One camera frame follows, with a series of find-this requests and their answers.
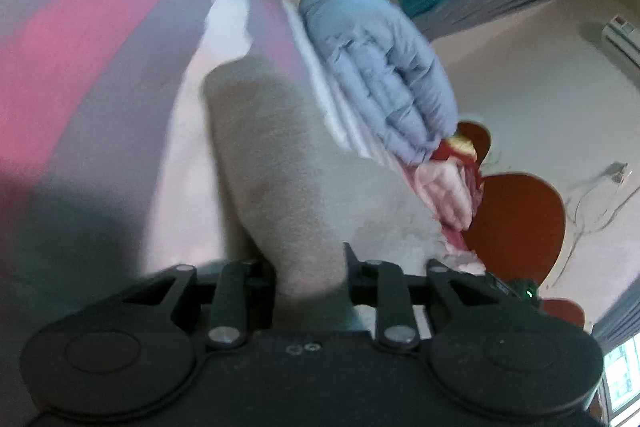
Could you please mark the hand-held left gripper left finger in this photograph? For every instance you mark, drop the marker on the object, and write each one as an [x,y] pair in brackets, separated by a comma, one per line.
[262,282]

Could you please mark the bright window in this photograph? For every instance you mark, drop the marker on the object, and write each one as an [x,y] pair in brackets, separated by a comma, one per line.
[625,377]

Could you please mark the white air conditioner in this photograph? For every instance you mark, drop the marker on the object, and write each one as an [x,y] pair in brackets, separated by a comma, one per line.
[622,39]

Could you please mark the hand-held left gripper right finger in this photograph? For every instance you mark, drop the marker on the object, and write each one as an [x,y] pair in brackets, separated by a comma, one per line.
[357,278]

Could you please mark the folded blue duvet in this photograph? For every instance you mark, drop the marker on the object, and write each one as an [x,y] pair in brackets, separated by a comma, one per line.
[380,67]

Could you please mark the striped bed sheet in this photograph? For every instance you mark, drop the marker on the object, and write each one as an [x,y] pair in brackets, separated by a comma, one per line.
[100,32]

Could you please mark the brown wooden headboard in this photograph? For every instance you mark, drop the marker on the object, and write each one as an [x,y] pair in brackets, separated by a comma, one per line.
[520,222]

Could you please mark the red patterned cloth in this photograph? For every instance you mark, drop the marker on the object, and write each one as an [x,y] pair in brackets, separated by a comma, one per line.
[475,187]

